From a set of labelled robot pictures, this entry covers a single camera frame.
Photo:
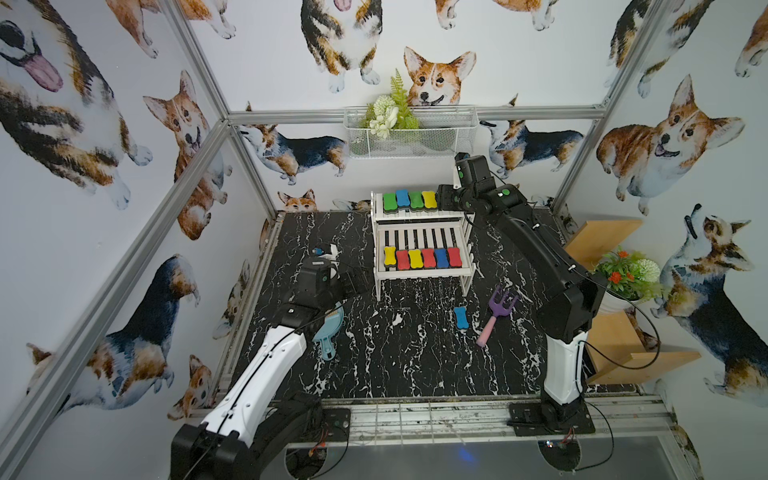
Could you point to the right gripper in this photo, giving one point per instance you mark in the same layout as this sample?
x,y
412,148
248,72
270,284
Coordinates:
x,y
448,197

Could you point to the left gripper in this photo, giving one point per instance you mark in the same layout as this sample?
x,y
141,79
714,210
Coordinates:
x,y
351,284

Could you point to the yellow eraser top shelf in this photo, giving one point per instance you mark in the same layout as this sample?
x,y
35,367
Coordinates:
x,y
429,200

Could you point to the green eraser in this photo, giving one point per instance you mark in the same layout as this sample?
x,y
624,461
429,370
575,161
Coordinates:
x,y
390,204
416,200

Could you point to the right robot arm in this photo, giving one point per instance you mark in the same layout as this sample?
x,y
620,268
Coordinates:
x,y
572,296

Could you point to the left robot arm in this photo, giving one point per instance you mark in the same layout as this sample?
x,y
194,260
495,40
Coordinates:
x,y
242,435

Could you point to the white wooden two-tier shelf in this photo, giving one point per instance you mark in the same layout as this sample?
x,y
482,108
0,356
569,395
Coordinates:
x,y
408,230

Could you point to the blue eraser bottom shelf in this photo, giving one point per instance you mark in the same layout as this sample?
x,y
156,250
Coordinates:
x,y
442,259

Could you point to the wooden corner shelf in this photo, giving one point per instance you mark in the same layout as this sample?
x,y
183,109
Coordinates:
x,y
616,349

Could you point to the yellow eraser bottom far left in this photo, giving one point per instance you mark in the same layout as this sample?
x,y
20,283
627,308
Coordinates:
x,y
390,259

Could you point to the red eraser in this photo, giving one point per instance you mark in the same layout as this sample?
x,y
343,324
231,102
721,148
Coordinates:
x,y
429,259
454,256
402,260

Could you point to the red eraser bottom far right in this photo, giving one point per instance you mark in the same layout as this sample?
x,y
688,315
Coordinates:
x,y
454,256

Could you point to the green eraser top far left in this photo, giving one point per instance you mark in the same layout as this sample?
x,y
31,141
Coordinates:
x,y
390,204

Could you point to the green fern white flowers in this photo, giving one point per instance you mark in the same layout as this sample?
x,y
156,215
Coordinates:
x,y
390,112

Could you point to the potted plant red flowers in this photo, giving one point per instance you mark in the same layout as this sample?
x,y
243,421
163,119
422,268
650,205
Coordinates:
x,y
632,278

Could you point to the white wire wall basket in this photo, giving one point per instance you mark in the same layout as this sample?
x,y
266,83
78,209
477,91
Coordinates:
x,y
441,132

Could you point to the purple toy rake pink handle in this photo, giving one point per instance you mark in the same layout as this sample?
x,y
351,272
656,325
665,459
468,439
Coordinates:
x,y
501,303

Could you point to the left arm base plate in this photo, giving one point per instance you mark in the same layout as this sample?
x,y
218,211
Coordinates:
x,y
321,425

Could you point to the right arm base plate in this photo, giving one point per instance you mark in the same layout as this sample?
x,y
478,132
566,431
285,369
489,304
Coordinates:
x,y
549,418

